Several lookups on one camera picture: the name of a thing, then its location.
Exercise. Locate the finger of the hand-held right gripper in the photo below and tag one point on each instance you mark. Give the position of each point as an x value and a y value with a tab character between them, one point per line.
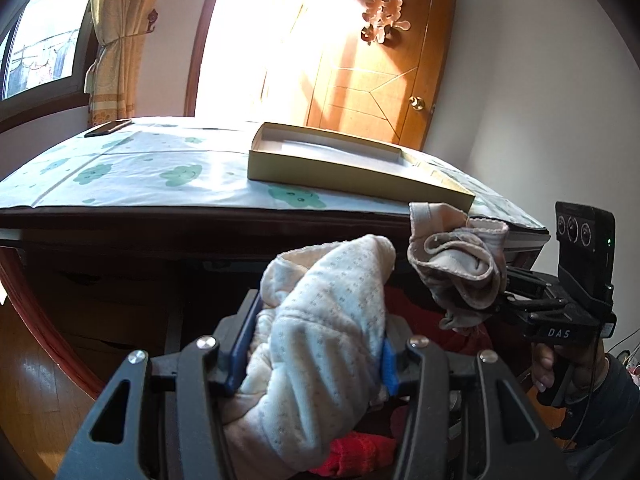
526	280
525	306

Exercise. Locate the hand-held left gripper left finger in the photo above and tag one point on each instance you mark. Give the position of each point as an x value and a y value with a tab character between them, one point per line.
245	332

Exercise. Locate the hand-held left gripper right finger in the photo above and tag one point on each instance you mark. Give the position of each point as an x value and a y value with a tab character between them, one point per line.
388	366

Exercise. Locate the beige pink-trimmed sock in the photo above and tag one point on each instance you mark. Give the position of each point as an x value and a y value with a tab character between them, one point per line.
465	270

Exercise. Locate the cream dotted sock bundle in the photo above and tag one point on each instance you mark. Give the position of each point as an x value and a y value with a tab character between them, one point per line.
320	340

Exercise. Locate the shallow cardboard box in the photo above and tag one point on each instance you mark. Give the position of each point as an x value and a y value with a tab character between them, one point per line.
325	172

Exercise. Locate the person's right forearm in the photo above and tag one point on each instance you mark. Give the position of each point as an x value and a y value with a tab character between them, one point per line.
605	420

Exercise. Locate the person's right hand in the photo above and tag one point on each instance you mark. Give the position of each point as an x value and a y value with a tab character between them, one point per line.
544	367

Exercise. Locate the dark wooden dresser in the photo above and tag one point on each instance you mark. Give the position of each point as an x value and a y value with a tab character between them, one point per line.
150	240

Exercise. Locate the table with cloud tablecloth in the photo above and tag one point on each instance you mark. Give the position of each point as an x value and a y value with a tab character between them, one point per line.
150	170

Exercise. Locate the brass door knob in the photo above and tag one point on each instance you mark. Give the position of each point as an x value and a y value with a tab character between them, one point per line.
416	102

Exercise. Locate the wooden door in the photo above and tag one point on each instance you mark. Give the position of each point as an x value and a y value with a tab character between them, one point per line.
380	95

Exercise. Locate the black smartphone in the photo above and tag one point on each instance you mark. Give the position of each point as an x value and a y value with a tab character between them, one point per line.
107	128

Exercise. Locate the paper cutout door decoration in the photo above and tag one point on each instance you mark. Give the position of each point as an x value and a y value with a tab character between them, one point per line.
382	20

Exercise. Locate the yellow patterned curtain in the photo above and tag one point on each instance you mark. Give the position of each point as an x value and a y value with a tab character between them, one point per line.
120	60

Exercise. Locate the window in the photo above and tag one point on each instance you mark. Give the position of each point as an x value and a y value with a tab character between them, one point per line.
45	50

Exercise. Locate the wooden door frame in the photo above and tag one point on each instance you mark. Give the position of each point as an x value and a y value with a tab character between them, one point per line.
200	60

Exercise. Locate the curtain wall hook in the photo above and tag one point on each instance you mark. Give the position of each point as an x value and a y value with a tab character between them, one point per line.
152	19

